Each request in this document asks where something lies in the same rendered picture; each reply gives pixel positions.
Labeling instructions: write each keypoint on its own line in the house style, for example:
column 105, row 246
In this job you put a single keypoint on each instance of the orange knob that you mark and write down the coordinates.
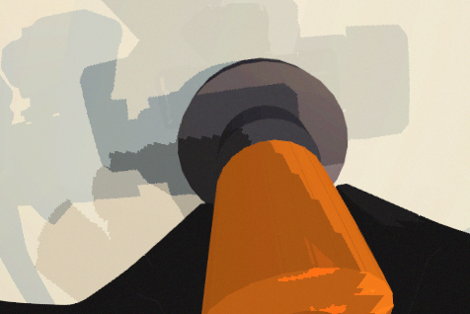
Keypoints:
column 283, row 241

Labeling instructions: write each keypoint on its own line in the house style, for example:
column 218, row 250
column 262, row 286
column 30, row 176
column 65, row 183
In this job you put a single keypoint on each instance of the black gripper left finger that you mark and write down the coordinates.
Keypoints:
column 169, row 279

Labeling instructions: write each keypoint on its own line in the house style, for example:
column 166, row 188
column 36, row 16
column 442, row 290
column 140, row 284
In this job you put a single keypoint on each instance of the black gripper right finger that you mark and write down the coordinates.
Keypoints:
column 426, row 264

